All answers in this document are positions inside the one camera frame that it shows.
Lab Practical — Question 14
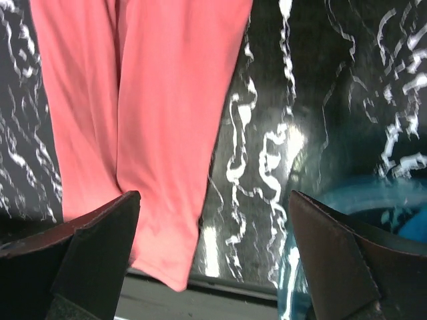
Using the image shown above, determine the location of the salmon pink t-shirt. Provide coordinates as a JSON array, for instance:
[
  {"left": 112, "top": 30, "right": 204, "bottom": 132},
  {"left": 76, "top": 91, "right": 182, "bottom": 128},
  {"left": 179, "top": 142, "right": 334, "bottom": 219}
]
[{"left": 30, "top": 1, "right": 252, "bottom": 291}]

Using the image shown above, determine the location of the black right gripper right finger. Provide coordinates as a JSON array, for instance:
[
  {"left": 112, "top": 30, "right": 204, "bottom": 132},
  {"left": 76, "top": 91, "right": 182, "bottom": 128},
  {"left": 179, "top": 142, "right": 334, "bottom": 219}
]
[{"left": 289, "top": 191, "right": 426, "bottom": 319}]

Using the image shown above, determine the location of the teal plastic laundry basket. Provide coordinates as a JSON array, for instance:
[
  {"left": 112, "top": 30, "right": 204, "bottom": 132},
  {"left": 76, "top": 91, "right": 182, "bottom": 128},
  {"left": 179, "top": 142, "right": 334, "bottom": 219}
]
[{"left": 278, "top": 179, "right": 426, "bottom": 319}]

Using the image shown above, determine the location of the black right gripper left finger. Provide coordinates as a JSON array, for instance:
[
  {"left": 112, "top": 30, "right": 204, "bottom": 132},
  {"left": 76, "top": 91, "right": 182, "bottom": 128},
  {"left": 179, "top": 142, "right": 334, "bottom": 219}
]
[{"left": 1, "top": 191, "right": 141, "bottom": 319}]

